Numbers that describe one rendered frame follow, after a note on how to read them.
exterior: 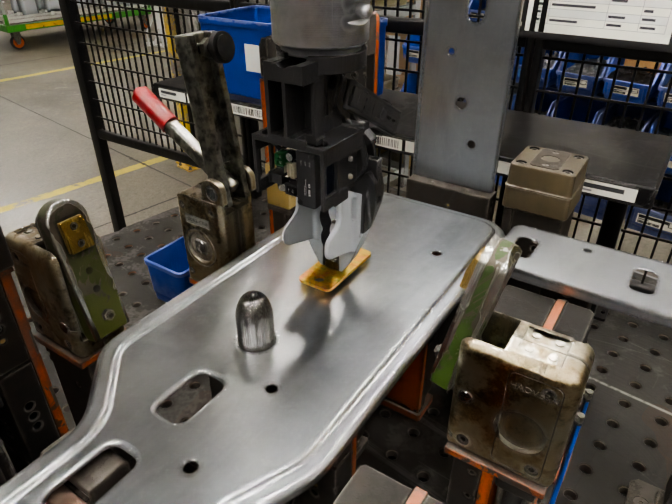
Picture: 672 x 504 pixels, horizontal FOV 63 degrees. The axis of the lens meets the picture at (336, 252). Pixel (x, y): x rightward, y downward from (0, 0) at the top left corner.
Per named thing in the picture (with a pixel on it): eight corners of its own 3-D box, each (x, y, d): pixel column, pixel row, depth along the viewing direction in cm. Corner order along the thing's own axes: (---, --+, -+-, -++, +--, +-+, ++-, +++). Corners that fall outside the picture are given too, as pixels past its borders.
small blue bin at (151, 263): (187, 317, 98) (179, 275, 93) (149, 299, 103) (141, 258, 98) (229, 287, 106) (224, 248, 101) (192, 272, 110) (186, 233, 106)
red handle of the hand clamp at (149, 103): (223, 190, 57) (123, 87, 59) (217, 203, 59) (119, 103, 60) (250, 176, 60) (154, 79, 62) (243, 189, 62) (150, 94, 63)
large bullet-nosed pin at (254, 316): (260, 370, 46) (254, 308, 43) (232, 356, 48) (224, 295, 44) (283, 349, 48) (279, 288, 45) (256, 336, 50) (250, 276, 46)
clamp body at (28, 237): (130, 547, 62) (37, 275, 43) (69, 497, 68) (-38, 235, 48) (190, 487, 69) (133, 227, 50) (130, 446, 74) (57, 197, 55)
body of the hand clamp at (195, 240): (245, 434, 76) (217, 206, 57) (209, 413, 79) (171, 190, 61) (272, 406, 80) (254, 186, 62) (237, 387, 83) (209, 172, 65)
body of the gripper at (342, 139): (254, 198, 47) (241, 53, 41) (311, 165, 54) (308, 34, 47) (327, 221, 44) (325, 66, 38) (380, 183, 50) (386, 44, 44)
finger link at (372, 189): (332, 227, 52) (325, 139, 48) (342, 220, 53) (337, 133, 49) (375, 238, 50) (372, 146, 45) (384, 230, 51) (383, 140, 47)
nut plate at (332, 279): (328, 293, 52) (328, 282, 51) (296, 280, 54) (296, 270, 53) (373, 254, 58) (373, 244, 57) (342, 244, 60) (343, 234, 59)
